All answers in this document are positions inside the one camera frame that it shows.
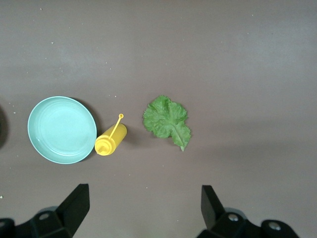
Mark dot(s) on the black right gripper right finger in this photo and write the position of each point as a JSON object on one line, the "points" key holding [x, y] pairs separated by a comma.
{"points": [[218, 223]]}

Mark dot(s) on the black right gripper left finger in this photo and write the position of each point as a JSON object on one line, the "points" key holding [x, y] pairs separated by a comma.
{"points": [[69, 218]]}

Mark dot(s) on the green lettuce leaf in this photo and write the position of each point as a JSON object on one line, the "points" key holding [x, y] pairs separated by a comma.
{"points": [[166, 119]]}

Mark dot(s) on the mint green plate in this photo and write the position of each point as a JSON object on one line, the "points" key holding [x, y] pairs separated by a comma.
{"points": [[62, 129]]}

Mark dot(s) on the yellow mustard squeeze bottle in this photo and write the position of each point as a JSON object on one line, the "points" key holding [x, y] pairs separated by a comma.
{"points": [[111, 140]]}

